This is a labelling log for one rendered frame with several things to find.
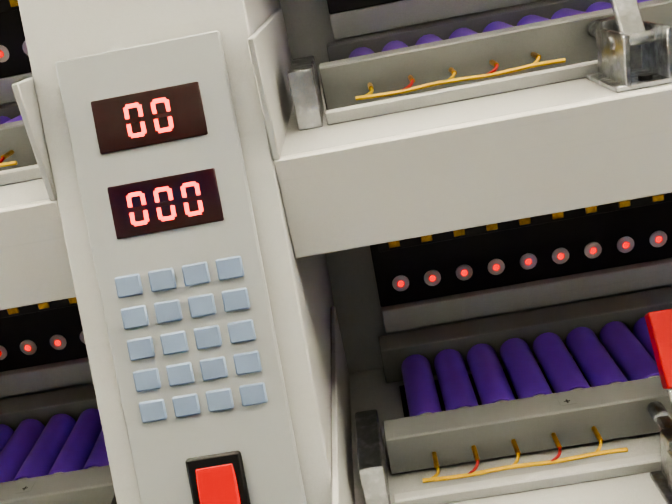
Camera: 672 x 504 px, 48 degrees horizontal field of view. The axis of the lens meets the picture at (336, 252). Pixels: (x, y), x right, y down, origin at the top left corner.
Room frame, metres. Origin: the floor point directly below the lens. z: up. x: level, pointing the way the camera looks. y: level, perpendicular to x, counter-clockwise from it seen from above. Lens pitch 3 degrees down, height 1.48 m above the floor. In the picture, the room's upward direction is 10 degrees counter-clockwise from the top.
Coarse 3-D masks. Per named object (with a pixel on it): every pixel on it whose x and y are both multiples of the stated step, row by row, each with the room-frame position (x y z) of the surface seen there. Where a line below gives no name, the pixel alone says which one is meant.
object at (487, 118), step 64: (384, 0) 0.49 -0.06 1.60; (448, 0) 0.48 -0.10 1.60; (512, 0) 0.48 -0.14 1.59; (576, 0) 0.46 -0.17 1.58; (640, 0) 0.44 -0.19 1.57; (256, 64) 0.31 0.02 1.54; (320, 64) 0.39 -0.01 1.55; (384, 64) 0.38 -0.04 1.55; (448, 64) 0.38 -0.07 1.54; (512, 64) 0.38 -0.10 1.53; (576, 64) 0.36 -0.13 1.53; (640, 64) 0.34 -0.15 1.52; (320, 128) 0.36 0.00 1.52; (384, 128) 0.34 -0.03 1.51; (448, 128) 0.32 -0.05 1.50; (512, 128) 0.32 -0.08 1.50; (576, 128) 0.32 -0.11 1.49; (640, 128) 0.32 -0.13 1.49; (320, 192) 0.32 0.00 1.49; (384, 192) 0.32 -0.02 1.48; (448, 192) 0.32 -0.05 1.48; (512, 192) 0.32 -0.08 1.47; (576, 192) 0.32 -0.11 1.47; (640, 192) 0.32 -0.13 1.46
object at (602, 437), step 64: (384, 256) 0.48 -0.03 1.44; (448, 256) 0.48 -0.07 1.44; (512, 256) 0.48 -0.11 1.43; (576, 256) 0.48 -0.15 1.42; (640, 256) 0.48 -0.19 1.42; (384, 320) 0.49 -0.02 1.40; (448, 320) 0.49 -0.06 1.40; (512, 320) 0.48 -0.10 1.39; (576, 320) 0.46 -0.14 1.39; (640, 320) 0.46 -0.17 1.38; (384, 384) 0.48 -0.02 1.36; (448, 384) 0.43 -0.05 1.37; (512, 384) 0.44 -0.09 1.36; (576, 384) 0.40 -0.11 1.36; (640, 384) 0.39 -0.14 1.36; (384, 448) 0.42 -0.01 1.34; (448, 448) 0.38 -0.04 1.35; (512, 448) 0.38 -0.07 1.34; (576, 448) 0.39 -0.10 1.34; (640, 448) 0.38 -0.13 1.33
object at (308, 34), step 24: (288, 0) 0.52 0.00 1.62; (312, 0) 0.52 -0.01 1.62; (288, 24) 0.52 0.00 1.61; (312, 24) 0.52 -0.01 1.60; (312, 48) 0.52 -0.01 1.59; (336, 264) 0.52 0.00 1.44; (360, 264) 0.52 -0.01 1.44; (336, 288) 0.52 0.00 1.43; (360, 288) 0.52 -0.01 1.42; (336, 312) 0.52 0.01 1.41; (360, 312) 0.52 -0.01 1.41; (360, 336) 0.52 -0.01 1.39; (360, 360) 0.52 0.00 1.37
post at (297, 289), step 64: (64, 0) 0.32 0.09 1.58; (128, 0) 0.32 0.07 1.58; (192, 0) 0.32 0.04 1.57; (256, 0) 0.37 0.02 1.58; (64, 128) 0.32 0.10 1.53; (256, 128) 0.32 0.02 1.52; (64, 192) 0.32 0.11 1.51; (256, 192) 0.32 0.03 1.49; (320, 256) 0.48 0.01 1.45; (320, 320) 0.40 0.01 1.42; (320, 384) 0.35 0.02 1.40; (128, 448) 0.32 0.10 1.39; (320, 448) 0.32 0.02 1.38
